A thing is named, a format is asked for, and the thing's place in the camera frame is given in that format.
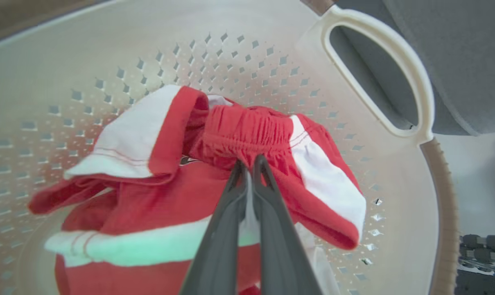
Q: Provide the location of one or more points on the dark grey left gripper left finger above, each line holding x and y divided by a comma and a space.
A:
218, 246

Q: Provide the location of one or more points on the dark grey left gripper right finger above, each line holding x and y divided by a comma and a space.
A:
280, 254

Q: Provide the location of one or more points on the red and white sports clothing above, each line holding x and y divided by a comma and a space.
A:
157, 205

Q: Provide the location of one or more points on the cream perforated plastic laundry basket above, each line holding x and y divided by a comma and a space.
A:
272, 37

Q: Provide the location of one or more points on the grey robot wheeled base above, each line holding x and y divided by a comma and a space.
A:
482, 262

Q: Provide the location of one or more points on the grey fabric sofa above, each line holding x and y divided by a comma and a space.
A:
468, 49

